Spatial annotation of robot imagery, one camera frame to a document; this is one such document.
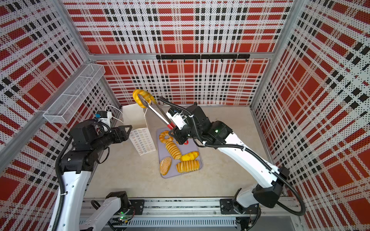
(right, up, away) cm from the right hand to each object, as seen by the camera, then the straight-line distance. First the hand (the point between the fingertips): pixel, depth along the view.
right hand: (172, 133), depth 63 cm
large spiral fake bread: (+6, -22, +21) cm, 31 cm away
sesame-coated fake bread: (-7, -21, +21) cm, 31 cm away
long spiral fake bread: (-3, -13, +27) cm, 31 cm away
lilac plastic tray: (+4, -14, +31) cm, 34 cm away
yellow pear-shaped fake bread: (+7, -17, +25) cm, 31 cm away
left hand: (-23, +1, +4) cm, 23 cm away
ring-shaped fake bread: (-13, -7, +37) cm, 40 cm away
